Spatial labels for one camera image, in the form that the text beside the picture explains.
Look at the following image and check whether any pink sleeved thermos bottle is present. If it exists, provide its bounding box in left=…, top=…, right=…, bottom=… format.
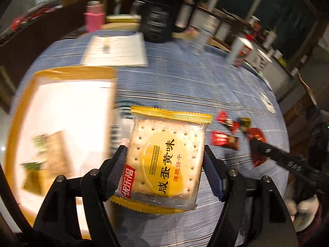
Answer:
left=84, top=0, right=105, bottom=32

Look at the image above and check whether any white gloved right hand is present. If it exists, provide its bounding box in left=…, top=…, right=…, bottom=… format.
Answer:
left=283, top=180, right=322, bottom=233

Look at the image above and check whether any red black candy packet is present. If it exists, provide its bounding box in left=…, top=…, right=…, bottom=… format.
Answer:
left=217, top=110, right=240, bottom=134

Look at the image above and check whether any yellow taped foam tray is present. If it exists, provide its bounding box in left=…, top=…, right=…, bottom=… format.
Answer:
left=5, top=66, right=118, bottom=227

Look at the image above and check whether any black electric kettle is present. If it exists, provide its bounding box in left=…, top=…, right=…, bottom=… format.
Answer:
left=138, top=0, right=200, bottom=43

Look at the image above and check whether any green gold pea snack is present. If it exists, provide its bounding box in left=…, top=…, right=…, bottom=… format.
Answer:
left=21, top=160, right=47, bottom=196

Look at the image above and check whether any dark red round-logo packet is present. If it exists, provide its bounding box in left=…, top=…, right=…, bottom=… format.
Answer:
left=211, top=130, right=239, bottom=150

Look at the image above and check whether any large red snack packet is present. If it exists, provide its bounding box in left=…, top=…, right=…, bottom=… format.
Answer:
left=246, top=128, right=267, bottom=167

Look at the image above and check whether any white notebook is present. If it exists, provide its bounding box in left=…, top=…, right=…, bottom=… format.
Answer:
left=80, top=32, right=148, bottom=68

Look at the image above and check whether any yellow pastry packet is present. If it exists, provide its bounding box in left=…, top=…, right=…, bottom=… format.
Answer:
left=32, top=131, right=71, bottom=177

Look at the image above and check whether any patterned paper cup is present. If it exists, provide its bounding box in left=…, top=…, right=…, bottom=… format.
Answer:
left=253, top=49, right=272, bottom=72

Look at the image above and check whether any blue plaid tablecloth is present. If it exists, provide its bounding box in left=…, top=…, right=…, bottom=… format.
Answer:
left=10, top=30, right=289, bottom=246

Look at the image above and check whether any salted egg cracker packet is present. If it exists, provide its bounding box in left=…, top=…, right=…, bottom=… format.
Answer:
left=111, top=105, right=212, bottom=215

